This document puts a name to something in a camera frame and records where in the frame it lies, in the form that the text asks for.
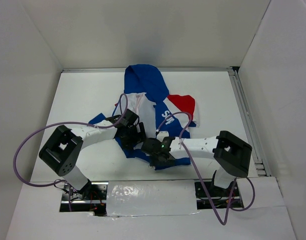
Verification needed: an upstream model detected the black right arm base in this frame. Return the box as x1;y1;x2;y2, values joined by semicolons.
194;179;244;210

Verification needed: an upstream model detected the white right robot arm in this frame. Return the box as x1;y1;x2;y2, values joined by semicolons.
141;130;252;196

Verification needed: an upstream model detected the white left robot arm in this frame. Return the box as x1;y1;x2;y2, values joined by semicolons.
39;109;146;200

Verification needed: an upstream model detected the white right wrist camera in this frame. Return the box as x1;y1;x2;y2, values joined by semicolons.
156;130;169;141

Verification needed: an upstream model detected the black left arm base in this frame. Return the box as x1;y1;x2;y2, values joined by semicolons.
55;181;108;217

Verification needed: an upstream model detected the white taped panel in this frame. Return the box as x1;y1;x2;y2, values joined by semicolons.
106;179;198;217

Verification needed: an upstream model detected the blue white red jacket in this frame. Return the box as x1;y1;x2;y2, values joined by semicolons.
89;64;200;168

